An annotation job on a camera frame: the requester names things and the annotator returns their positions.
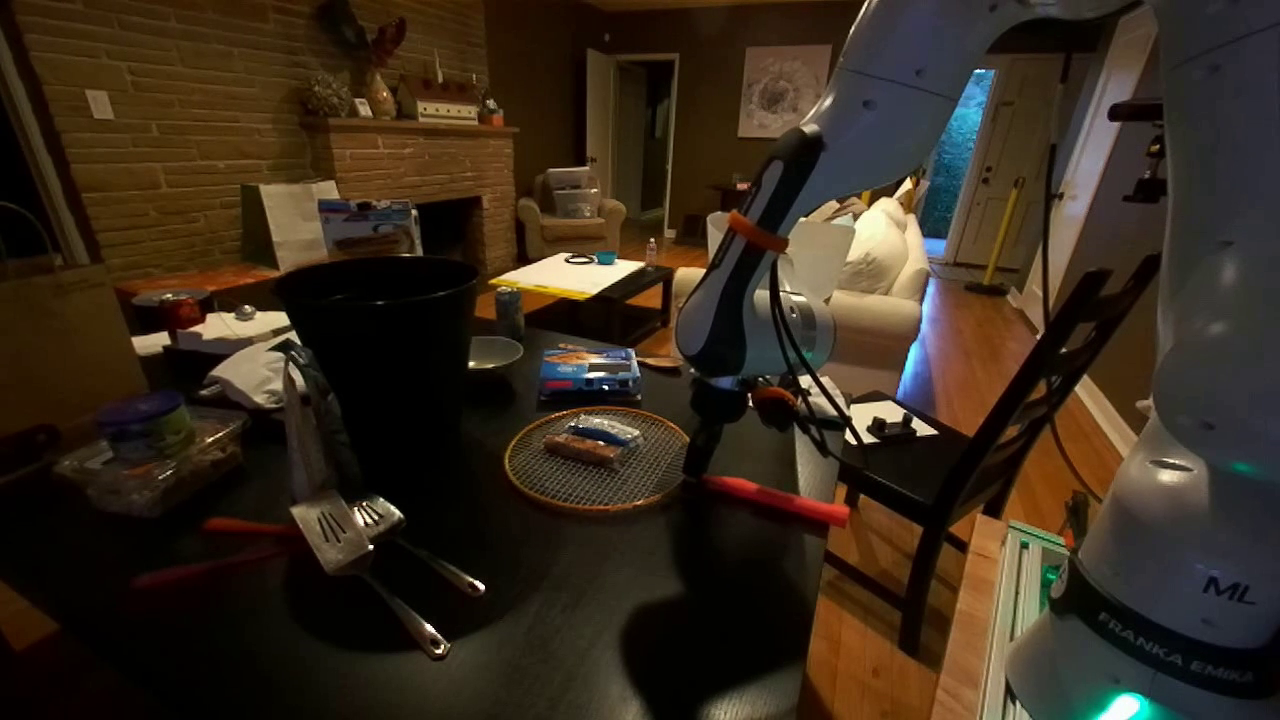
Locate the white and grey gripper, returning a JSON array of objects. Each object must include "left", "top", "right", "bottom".
[{"left": 671, "top": 239, "right": 833, "bottom": 482}]

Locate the small snack bar object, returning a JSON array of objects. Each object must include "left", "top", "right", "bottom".
[{"left": 543, "top": 416, "right": 643, "bottom": 469}]

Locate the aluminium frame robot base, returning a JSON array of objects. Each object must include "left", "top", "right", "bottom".
[{"left": 979, "top": 521, "right": 1067, "bottom": 720}]

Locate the blue card box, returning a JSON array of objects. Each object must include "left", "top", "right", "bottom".
[{"left": 536, "top": 342, "right": 641, "bottom": 406}]

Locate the black coffee table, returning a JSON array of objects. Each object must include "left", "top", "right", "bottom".
[{"left": 494, "top": 254, "right": 671, "bottom": 343}]

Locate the black wooden chair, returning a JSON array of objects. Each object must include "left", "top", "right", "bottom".
[{"left": 835, "top": 257, "right": 1161, "bottom": 656}]

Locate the small grey bowl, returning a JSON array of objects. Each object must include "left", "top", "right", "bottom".
[{"left": 467, "top": 337, "right": 522, "bottom": 371}]

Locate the beige armchair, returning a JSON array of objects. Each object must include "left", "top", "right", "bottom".
[{"left": 517, "top": 166, "right": 628, "bottom": 261}]

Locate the brick fireplace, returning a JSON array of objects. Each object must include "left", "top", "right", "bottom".
[{"left": 309, "top": 120, "right": 517, "bottom": 274}]

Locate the black bucket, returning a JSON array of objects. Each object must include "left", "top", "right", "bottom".
[{"left": 277, "top": 257, "right": 479, "bottom": 507}]

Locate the metal slotted spoon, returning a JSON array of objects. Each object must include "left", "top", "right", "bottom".
[{"left": 350, "top": 497, "right": 488, "bottom": 596}]

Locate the metal slotted spatula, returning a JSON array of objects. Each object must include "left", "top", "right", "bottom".
[{"left": 277, "top": 342, "right": 447, "bottom": 659}]

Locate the white crumpled paper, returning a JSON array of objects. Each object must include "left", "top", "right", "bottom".
[{"left": 199, "top": 337, "right": 300, "bottom": 412}]

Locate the clear plastic food container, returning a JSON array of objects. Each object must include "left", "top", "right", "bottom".
[{"left": 54, "top": 395, "right": 249, "bottom": 515}]

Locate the framed wall picture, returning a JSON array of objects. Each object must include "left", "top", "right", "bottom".
[{"left": 735, "top": 45, "right": 833, "bottom": 140}]

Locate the red handled utensil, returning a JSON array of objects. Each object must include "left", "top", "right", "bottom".
[{"left": 127, "top": 515, "right": 300, "bottom": 592}]

